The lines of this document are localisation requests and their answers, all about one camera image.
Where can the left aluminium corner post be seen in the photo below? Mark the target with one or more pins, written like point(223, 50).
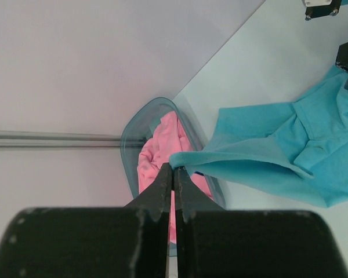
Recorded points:
point(26, 139)

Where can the grey-blue plastic basket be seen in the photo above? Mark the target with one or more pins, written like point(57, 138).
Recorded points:
point(133, 130)

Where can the teal t-shirt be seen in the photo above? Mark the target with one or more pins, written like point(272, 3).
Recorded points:
point(297, 150)

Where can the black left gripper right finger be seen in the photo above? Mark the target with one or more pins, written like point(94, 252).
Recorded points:
point(265, 243)

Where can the pink t-shirt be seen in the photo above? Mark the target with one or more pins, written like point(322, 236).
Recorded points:
point(169, 137)

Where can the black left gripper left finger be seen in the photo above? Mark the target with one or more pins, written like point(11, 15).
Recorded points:
point(128, 241)

